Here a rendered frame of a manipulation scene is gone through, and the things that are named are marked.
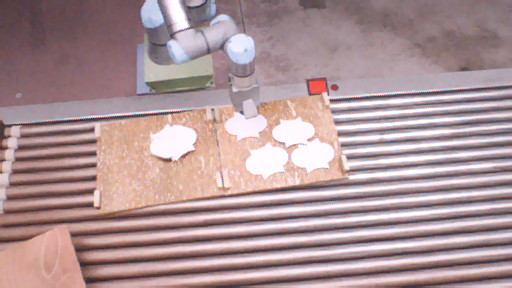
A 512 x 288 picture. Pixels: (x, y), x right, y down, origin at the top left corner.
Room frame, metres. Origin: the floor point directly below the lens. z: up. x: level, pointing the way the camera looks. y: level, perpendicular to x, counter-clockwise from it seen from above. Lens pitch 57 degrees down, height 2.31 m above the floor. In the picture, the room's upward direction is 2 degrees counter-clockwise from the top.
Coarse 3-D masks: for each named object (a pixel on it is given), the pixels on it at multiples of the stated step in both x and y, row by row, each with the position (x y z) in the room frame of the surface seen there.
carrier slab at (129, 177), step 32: (128, 128) 0.97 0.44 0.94; (160, 128) 0.97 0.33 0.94; (192, 128) 0.96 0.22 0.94; (128, 160) 0.84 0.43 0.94; (160, 160) 0.84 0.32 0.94; (192, 160) 0.83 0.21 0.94; (128, 192) 0.72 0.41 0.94; (160, 192) 0.72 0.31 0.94; (192, 192) 0.71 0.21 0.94; (224, 192) 0.71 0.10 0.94
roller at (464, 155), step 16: (352, 160) 0.82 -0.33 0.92; (368, 160) 0.81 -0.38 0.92; (384, 160) 0.81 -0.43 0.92; (400, 160) 0.81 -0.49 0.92; (416, 160) 0.81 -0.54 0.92; (432, 160) 0.81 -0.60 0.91; (448, 160) 0.81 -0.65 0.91; (464, 160) 0.81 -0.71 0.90; (0, 192) 0.75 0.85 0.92; (16, 192) 0.75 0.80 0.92; (32, 192) 0.75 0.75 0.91; (48, 192) 0.75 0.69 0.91; (64, 192) 0.75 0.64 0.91; (80, 192) 0.75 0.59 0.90
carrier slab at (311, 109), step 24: (312, 96) 1.08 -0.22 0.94; (288, 120) 0.98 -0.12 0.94; (312, 120) 0.98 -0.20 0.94; (240, 144) 0.89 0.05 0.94; (264, 144) 0.88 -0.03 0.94; (336, 144) 0.87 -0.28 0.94; (240, 168) 0.79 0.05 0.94; (288, 168) 0.79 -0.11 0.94; (336, 168) 0.78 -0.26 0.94; (240, 192) 0.71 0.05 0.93
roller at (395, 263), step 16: (400, 256) 0.48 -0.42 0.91; (416, 256) 0.48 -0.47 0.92; (432, 256) 0.47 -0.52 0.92; (448, 256) 0.47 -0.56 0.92; (464, 256) 0.47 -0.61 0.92; (480, 256) 0.47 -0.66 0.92; (496, 256) 0.46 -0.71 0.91; (224, 272) 0.45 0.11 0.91; (240, 272) 0.45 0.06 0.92; (256, 272) 0.45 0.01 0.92; (272, 272) 0.45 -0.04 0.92; (288, 272) 0.44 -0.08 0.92; (304, 272) 0.44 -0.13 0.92; (320, 272) 0.44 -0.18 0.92; (336, 272) 0.44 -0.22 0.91; (352, 272) 0.44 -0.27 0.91; (368, 272) 0.44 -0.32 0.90
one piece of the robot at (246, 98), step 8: (256, 80) 0.97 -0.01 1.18; (232, 88) 0.94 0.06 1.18; (240, 88) 0.93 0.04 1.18; (248, 88) 0.93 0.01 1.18; (256, 88) 0.95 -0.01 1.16; (232, 96) 0.94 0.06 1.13; (240, 96) 0.93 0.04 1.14; (248, 96) 0.94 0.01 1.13; (256, 96) 0.94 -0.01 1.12; (240, 104) 0.93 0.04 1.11; (248, 104) 0.92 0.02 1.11; (256, 104) 0.94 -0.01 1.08; (248, 112) 0.90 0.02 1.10; (256, 112) 0.90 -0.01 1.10
